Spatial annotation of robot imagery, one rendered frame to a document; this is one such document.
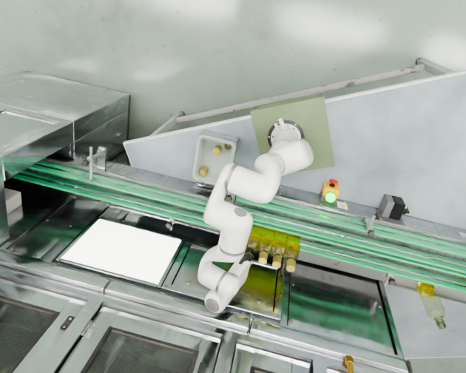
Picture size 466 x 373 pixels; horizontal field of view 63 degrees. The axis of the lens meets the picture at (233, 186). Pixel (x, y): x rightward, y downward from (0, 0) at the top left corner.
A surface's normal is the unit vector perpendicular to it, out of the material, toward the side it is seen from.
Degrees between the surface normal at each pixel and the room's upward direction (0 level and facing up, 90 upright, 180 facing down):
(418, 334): 0
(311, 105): 2
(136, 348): 90
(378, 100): 0
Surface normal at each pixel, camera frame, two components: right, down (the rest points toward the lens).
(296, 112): -0.19, 0.43
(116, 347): 0.18, -0.87
